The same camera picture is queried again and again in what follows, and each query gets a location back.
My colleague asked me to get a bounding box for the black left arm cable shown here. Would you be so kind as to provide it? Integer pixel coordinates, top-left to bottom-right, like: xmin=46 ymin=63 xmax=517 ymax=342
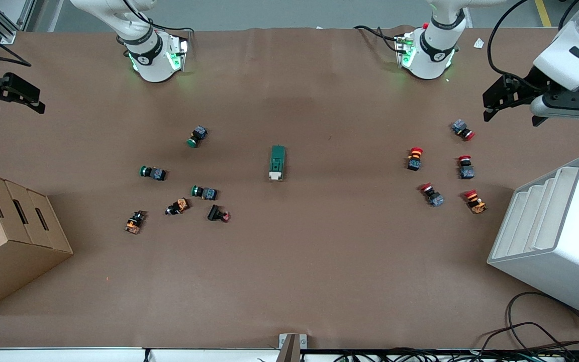
xmin=558 ymin=0 xmax=579 ymax=31
xmin=487 ymin=0 xmax=556 ymax=92

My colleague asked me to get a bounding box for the black looped cable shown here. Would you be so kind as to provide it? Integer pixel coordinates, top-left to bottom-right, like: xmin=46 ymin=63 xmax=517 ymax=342
xmin=506 ymin=292 xmax=579 ymax=352
xmin=475 ymin=322 xmax=579 ymax=353

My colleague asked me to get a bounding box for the black push button orange block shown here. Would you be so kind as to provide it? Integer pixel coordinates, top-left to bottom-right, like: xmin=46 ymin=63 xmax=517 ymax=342
xmin=124 ymin=210 xmax=147 ymax=235
xmin=165 ymin=198 xmax=190 ymax=216

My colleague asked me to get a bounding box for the green push button blue block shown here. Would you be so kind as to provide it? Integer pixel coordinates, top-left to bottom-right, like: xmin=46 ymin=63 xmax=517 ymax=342
xmin=186 ymin=125 xmax=209 ymax=148
xmin=190 ymin=185 xmax=219 ymax=201
xmin=139 ymin=165 xmax=168 ymax=182

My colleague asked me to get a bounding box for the grey metal bracket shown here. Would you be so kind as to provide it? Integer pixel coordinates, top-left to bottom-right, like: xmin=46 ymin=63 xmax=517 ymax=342
xmin=275 ymin=333 xmax=308 ymax=362

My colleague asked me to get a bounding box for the red push button blue block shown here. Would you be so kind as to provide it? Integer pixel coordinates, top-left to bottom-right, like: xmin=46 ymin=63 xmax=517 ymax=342
xmin=451 ymin=119 xmax=476 ymax=142
xmin=458 ymin=155 xmax=475 ymax=180
xmin=419 ymin=183 xmax=445 ymax=208

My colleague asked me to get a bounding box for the brown cardboard box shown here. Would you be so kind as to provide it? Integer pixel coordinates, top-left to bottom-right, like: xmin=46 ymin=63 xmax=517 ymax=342
xmin=0 ymin=167 xmax=74 ymax=316

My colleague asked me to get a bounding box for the brown table mat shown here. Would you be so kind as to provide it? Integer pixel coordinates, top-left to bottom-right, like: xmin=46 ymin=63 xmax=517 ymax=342
xmin=0 ymin=25 xmax=579 ymax=350

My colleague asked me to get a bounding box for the red push button orange block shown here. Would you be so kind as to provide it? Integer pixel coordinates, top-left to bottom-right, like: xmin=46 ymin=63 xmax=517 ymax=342
xmin=463 ymin=189 xmax=488 ymax=215
xmin=406 ymin=147 xmax=424 ymax=172

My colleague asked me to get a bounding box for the white stepped sorting rack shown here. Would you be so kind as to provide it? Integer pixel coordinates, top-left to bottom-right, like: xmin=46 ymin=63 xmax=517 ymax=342
xmin=487 ymin=155 xmax=579 ymax=323

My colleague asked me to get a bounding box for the white table edge rail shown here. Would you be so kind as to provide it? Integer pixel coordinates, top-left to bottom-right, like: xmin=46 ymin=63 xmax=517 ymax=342
xmin=0 ymin=347 xmax=579 ymax=362

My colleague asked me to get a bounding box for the green load switch white handle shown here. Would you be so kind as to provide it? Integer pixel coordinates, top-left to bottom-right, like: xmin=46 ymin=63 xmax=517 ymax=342
xmin=268 ymin=145 xmax=287 ymax=182

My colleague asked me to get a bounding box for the black cable bundle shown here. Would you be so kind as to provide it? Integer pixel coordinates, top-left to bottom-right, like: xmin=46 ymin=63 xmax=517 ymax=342
xmin=335 ymin=347 xmax=579 ymax=362

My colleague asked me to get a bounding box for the black push button red block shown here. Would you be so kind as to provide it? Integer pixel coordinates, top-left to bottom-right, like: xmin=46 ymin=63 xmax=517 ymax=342
xmin=207 ymin=204 xmax=231 ymax=223

